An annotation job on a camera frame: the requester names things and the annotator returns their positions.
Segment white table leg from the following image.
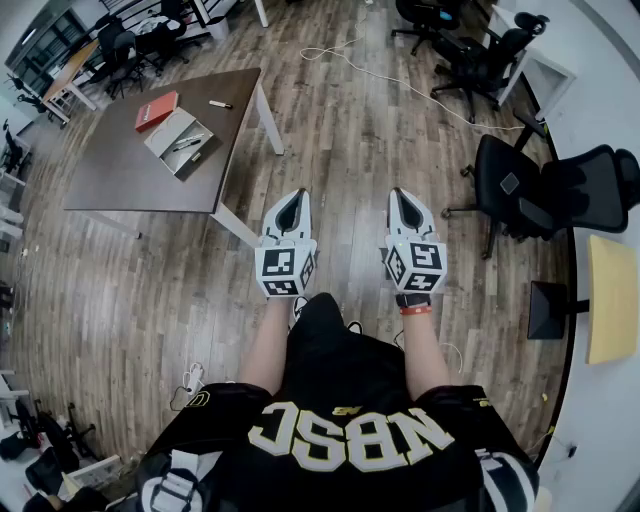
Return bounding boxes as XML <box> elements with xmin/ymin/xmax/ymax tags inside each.
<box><xmin>209</xmin><ymin>202</ymin><xmax>262</xmax><ymax>250</ymax></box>
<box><xmin>84</xmin><ymin>209</ymin><xmax>144</xmax><ymax>240</ymax></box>
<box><xmin>254</xmin><ymin>82</ymin><xmax>286</xmax><ymax>156</ymax></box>

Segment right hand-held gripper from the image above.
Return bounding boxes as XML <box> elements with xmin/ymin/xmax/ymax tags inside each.
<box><xmin>383</xmin><ymin>188</ymin><xmax>448</xmax><ymax>294</ymax></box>

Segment black shelving cabinet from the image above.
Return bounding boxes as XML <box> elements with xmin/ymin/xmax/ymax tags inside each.
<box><xmin>4</xmin><ymin>7</ymin><xmax>94</xmax><ymax>96</ymax></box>

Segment long white floor cable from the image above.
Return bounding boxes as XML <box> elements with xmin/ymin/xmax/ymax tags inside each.
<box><xmin>299</xmin><ymin>0</ymin><xmax>526</xmax><ymax>134</ymax></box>

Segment black lettered jersey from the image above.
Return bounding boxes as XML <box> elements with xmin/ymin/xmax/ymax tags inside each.
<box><xmin>134</xmin><ymin>382</ymin><xmax>541</xmax><ymax>512</ymax></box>

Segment yellow board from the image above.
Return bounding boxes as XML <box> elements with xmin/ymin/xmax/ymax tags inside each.
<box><xmin>584</xmin><ymin>234</ymin><xmax>640</xmax><ymax>366</ymax></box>

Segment red flat box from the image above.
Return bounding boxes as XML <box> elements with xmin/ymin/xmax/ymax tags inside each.
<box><xmin>134</xmin><ymin>90</ymin><xmax>180</xmax><ymax>134</ymax></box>

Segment white power strip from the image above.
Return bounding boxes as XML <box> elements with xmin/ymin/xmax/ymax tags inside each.
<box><xmin>180</xmin><ymin>363</ymin><xmax>205</xmax><ymax>396</ymax></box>

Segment wooden desk white legs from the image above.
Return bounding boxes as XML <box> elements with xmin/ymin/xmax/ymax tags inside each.
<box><xmin>40</xmin><ymin>38</ymin><xmax>101</xmax><ymax>125</ymax></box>

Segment person's right forearm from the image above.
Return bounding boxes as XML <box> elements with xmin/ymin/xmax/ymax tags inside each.
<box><xmin>399</xmin><ymin>292</ymin><xmax>451</xmax><ymax>401</ymax></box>

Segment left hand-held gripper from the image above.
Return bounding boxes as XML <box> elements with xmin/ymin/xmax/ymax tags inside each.
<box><xmin>254</xmin><ymin>188</ymin><xmax>319</xmax><ymax>299</ymax></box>

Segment white waste bin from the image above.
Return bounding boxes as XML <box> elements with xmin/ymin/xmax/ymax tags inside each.
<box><xmin>206</xmin><ymin>13</ymin><xmax>231</xmax><ymax>41</ymax></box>

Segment black monitor stand base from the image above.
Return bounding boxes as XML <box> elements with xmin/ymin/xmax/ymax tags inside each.
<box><xmin>527</xmin><ymin>280</ymin><xmax>591</xmax><ymax>341</ymax></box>

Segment person's left forearm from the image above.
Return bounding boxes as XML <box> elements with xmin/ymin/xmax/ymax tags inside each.
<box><xmin>239</xmin><ymin>297</ymin><xmax>294</xmax><ymax>396</ymax></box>

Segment grey tray box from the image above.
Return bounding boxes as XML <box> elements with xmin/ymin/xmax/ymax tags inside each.
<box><xmin>143</xmin><ymin>106</ymin><xmax>215</xmax><ymax>182</ymax></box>

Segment black trousers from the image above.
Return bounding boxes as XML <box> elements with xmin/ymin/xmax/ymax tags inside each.
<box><xmin>284</xmin><ymin>292</ymin><xmax>407</xmax><ymax>404</ymax></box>

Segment black office chair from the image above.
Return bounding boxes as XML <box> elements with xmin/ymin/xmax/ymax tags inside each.
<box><xmin>442</xmin><ymin>133</ymin><xmax>640</xmax><ymax>261</ymax></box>
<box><xmin>134</xmin><ymin>0</ymin><xmax>192</xmax><ymax>77</ymax></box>
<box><xmin>94</xmin><ymin>14</ymin><xmax>147</xmax><ymax>100</ymax></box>
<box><xmin>430</xmin><ymin>12</ymin><xmax>551</xmax><ymax>125</ymax></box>
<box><xmin>390</xmin><ymin>0</ymin><xmax>464</xmax><ymax>57</ymax></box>

